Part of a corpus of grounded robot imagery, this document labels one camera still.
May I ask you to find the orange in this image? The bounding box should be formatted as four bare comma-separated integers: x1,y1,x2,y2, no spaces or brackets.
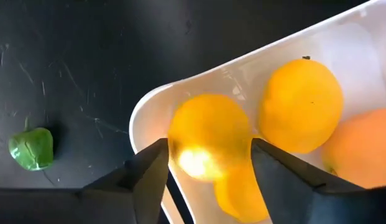
321,108,386,190

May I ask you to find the yellow lemon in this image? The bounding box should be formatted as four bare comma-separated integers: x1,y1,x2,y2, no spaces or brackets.
213,161,271,224
167,93,252,183
257,58,345,155

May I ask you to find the large white plastic basket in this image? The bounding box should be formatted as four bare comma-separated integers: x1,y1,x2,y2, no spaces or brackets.
129,0,386,224

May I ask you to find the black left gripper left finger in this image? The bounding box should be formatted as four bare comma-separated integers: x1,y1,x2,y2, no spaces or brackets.
83,138,170,224

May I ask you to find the small green bell pepper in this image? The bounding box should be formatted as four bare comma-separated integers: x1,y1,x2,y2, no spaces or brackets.
8,116,55,171

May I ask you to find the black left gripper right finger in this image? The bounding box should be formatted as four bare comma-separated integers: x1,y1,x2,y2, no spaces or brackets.
250,138,365,224

